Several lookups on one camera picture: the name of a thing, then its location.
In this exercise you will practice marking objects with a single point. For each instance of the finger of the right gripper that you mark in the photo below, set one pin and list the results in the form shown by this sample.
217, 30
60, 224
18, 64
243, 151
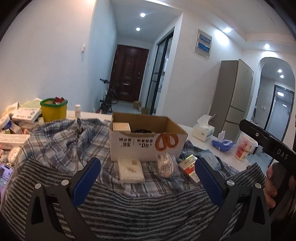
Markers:
256, 133

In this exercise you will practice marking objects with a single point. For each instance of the black bicycle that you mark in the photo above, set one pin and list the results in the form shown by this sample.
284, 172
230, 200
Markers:
110, 99

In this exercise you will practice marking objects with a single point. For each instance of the open cardboard box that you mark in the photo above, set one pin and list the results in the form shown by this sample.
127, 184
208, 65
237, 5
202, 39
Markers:
168, 137

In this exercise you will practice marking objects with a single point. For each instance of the small white pill bottle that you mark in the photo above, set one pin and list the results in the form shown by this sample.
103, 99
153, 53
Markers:
77, 111

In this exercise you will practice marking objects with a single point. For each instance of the black plush pouch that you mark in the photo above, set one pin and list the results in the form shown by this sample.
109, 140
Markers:
142, 131

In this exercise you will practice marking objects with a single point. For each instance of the white blue jar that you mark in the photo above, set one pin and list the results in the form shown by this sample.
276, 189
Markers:
5, 122

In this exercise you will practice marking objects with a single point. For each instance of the smartphone with lit screen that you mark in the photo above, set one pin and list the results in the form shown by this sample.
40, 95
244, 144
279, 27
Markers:
6, 172

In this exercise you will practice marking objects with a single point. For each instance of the light wooden box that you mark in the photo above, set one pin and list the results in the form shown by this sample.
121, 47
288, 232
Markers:
121, 127

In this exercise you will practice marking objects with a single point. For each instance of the beige refrigerator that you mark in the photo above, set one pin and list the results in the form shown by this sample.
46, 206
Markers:
231, 98

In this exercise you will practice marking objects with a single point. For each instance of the white wall switch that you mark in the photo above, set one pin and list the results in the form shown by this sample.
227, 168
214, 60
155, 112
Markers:
83, 49

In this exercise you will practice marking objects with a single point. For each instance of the white tissue packet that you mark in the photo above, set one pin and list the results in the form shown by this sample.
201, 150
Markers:
130, 171

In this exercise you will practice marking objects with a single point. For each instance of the red white cigarette pack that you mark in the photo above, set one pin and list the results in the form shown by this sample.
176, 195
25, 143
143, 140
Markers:
187, 166

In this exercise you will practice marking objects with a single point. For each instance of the white earbuds case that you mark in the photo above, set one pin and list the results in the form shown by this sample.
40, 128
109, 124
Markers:
13, 155

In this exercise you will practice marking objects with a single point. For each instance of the light blue wipes pack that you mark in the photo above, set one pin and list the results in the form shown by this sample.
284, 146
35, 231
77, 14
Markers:
211, 159

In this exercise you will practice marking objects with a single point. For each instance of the blue plaid shirt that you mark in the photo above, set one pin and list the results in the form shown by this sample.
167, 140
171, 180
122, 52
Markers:
67, 146

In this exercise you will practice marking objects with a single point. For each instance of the green white paper box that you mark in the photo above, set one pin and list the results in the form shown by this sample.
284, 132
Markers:
35, 103

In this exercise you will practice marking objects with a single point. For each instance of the blue wet wipes pack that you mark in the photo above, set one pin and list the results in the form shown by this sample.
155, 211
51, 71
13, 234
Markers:
222, 144

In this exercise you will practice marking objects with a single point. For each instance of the white blue medicine box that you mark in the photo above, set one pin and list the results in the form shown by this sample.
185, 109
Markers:
27, 115

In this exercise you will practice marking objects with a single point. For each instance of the yellow green tub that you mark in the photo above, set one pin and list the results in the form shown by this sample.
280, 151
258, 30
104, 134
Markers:
54, 109

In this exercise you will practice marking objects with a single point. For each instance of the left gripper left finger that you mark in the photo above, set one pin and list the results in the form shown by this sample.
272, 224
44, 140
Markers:
42, 222

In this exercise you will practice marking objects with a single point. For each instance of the long white medicine box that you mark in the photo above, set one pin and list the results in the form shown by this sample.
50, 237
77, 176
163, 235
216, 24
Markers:
9, 141

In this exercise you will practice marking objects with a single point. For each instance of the grey electrical panel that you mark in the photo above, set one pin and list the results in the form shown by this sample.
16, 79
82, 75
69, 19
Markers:
203, 44

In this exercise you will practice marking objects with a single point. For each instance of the white tissue box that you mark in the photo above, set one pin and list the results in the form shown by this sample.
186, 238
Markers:
202, 130

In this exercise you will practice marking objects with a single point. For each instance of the cardboard boxes on floor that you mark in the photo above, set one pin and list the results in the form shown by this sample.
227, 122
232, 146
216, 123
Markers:
138, 106

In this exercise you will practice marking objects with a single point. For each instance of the bathroom glass door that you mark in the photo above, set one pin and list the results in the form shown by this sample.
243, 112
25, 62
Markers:
280, 112

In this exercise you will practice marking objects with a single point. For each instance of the bun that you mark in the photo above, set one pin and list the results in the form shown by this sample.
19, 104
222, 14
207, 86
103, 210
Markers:
165, 165

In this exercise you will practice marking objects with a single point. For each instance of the black framed glass door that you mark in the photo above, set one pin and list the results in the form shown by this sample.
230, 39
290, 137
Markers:
158, 73

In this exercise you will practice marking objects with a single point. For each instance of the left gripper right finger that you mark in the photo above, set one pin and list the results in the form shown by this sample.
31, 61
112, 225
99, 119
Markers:
253, 222

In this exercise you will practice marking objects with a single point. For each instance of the grey striped towel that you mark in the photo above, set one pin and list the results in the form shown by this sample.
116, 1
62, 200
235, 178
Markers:
113, 216

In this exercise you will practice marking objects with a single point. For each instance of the person's right hand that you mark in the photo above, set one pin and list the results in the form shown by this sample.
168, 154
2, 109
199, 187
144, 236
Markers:
270, 191

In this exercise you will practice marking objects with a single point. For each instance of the dark red entrance door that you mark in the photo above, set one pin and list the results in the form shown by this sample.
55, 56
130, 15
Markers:
128, 71

